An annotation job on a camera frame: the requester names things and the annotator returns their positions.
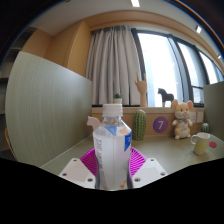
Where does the pale yellow mug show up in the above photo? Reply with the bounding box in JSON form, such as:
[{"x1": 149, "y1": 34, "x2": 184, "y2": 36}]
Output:
[{"x1": 190, "y1": 131, "x2": 212, "y2": 156}]

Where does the small round green cactus ornament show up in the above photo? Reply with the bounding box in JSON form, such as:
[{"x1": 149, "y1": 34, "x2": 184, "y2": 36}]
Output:
[{"x1": 200, "y1": 122, "x2": 211, "y2": 134}]

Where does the round purple number disc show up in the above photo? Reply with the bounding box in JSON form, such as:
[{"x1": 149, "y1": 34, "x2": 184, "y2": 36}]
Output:
[{"x1": 152, "y1": 115, "x2": 169, "y2": 134}]

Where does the white wall socket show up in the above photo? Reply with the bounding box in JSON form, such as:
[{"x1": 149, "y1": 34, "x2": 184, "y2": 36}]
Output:
[
  {"x1": 189, "y1": 111, "x2": 197, "y2": 124},
  {"x1": 196, "y1": 111, "x2": 205, "y2": 124}
]

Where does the clear plastic water bottle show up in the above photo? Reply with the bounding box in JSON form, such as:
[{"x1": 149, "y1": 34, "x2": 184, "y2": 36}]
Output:
[{"x1": 92, "y1": 103, "x2": 133, "y2": 191}]

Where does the black horse figurine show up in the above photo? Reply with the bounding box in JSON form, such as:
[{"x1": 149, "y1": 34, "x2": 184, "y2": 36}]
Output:
[{"x1": 157, "y1": 87, "x2": 175, "y2": 108}]

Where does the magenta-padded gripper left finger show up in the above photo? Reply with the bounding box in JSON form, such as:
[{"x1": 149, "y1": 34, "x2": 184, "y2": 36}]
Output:
[{"x1": 58, "y1": 147, "x2": 99, "y2": 189}]

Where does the small grey-green desk divider panel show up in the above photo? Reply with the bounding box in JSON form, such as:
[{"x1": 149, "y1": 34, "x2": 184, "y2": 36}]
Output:
[{"x1": 203, "y1": 80, "x2": 224, "y2": 143}]

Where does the large grey-green desk divider panel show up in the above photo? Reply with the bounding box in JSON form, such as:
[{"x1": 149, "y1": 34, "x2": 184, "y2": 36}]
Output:
[{"x1": 4, "y1": 50, "x2": 94, "y2": 167}]

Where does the tall green cactus ornament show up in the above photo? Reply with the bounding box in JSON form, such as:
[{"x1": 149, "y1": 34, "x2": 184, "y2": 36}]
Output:
[{"x1": 132, "y1": 109, "x2": 148, "y2": 141}]

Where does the wooden hand model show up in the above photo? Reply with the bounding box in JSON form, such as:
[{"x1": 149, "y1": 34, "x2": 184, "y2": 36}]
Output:
[{"x1": 134, "y1": 72, "x2": 148, "y2": 108}]

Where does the plush mouse toy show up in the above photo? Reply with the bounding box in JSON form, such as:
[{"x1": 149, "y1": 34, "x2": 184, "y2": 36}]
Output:
[{"x1": 170, "y1": 99, "x2": 195, "y2": 140}]

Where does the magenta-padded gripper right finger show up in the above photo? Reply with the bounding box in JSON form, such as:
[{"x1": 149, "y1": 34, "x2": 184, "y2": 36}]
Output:
[{"x1": 128, "y1": 146, "x2": 169, "y2": 189}]

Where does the grey curtain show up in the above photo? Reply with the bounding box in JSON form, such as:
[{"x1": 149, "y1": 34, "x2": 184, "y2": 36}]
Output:
[{"x1": 85, "y1": 25, "x2": 143, "y2": 107}]

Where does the dark-framed window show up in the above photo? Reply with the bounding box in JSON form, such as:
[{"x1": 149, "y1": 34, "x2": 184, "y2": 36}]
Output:
[{"x1": 131, "y1": 28, "x2": 224, "y2": 108}]

